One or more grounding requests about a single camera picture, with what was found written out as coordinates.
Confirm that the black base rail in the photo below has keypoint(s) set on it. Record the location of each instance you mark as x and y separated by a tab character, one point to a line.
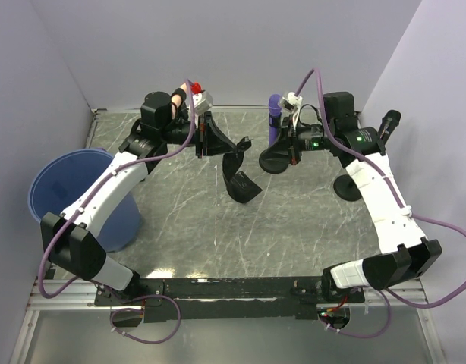
231	298

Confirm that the beige microphone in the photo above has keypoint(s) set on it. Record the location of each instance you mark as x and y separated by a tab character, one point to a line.
178	103

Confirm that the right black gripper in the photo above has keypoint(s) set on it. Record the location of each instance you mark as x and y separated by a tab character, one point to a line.
288	139

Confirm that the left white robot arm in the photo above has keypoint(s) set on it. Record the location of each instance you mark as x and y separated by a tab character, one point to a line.
168	124

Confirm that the purple microphone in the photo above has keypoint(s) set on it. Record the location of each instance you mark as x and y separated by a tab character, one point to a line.
275	113

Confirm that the black trash bag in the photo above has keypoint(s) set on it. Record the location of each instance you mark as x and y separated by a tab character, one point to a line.
238	185

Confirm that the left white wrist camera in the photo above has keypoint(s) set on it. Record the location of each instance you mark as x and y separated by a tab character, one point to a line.
202	100

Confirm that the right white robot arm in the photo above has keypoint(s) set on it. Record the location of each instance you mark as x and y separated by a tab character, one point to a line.
405	251

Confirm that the blue plastic trash bin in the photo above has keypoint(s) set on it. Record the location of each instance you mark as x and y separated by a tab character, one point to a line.
67	178

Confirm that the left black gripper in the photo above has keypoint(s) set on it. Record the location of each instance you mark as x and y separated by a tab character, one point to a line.
209	137

